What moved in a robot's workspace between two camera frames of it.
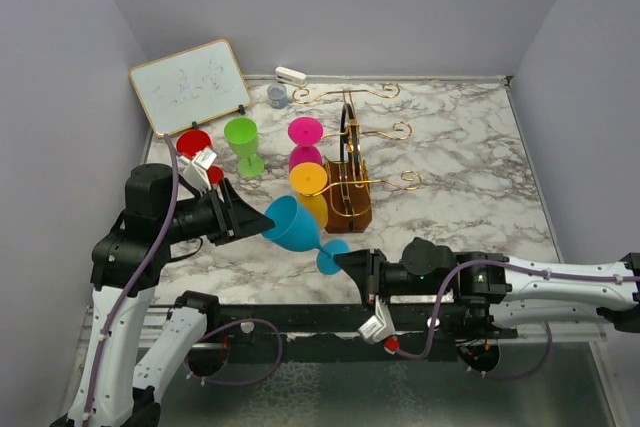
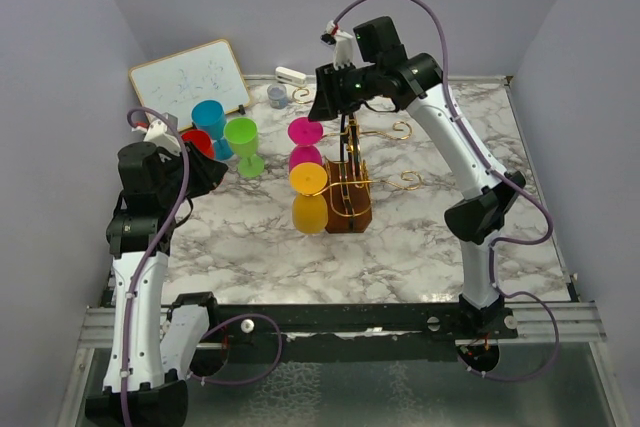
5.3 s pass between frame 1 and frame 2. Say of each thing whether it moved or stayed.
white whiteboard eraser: stayed
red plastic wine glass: stayed
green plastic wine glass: stayed
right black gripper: moved
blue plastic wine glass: moved
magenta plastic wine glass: stayed
